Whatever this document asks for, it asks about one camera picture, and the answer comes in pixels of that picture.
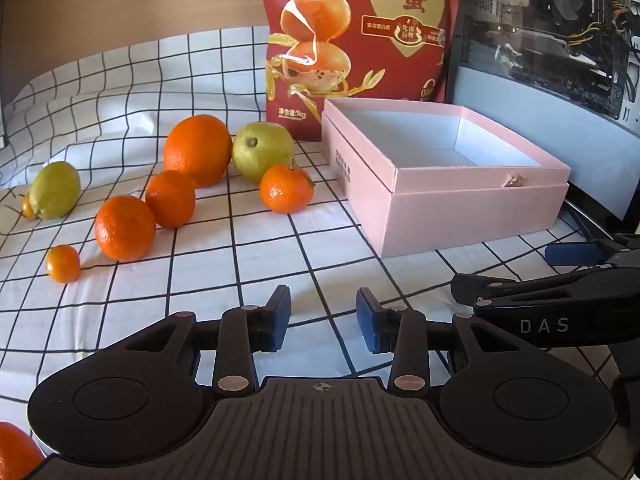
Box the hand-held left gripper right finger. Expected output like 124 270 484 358
356 287 521 395

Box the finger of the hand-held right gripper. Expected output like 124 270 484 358
451 262 640 311
544 232 640 268

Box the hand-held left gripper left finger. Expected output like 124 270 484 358
120 285 292 395

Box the pink gift box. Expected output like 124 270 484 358
320 97 572 257

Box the stemmed orange mandarin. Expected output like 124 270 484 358
259 158 316 214

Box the medium orange mandarin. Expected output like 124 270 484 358
94 195 157 262
145 170 197 229
0 421 46 480

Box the green pear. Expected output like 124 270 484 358
231 121 296 184

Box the large orange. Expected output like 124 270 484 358
163 114 234 189

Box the green lemon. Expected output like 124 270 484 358
29 161 82 220

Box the white black checked tablecloth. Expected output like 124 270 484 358
0 25 640 480

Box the black monitor on right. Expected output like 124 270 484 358
442 0 640 223

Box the red printed snack bag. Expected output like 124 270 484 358
262 0 463 128

